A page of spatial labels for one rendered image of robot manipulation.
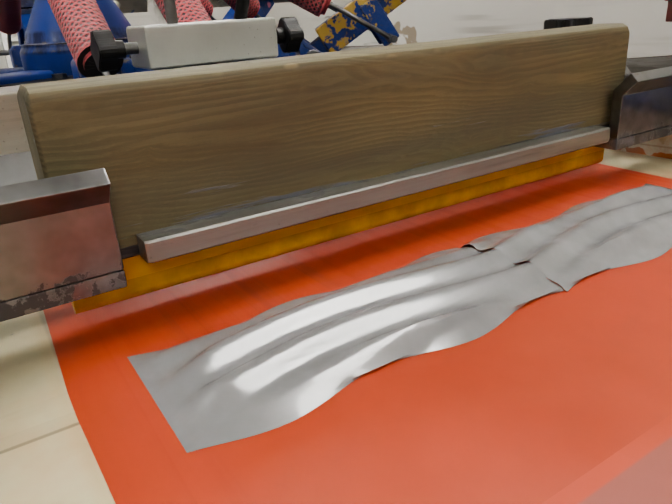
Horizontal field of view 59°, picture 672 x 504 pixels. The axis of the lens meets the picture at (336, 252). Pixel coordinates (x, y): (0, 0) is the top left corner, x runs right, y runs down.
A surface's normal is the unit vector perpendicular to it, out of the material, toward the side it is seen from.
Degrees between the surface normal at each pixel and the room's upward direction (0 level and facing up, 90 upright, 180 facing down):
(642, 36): 90
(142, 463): 0
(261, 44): 90
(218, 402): 34
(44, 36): 76
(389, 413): 0
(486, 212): 0
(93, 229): 90
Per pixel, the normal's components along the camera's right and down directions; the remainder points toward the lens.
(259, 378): 0.31, -0.66
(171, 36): 0.54, 0.29
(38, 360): -0.06, -0.92
